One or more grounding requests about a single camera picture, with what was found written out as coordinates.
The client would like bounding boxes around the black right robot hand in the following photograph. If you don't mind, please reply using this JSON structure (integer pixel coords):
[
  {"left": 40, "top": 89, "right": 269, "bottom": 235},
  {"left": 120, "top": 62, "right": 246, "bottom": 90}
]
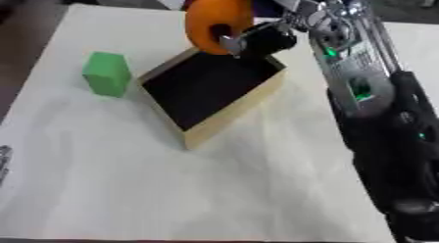
[{"left": 207, "top": 21, "right": 299, "bottom": 60}]

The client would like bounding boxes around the orange round toy fruit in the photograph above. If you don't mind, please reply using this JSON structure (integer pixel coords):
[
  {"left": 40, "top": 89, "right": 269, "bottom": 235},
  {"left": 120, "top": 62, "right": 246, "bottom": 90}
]
[{"left": 183, "top": 0, "right": 256, "bottom": 56}]

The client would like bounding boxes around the tan box with black inside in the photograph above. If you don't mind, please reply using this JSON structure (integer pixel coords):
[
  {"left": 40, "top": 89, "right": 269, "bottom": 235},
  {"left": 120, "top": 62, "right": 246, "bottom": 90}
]
[{"left": 135, "top": 46, "right": 288, "bottom": 151}]

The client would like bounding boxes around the green block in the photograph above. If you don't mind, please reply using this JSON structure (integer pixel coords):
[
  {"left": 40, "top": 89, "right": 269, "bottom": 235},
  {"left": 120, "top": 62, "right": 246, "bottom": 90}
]
[{"left": 80, "top": 51, "right": 134, "bottom": 99}]

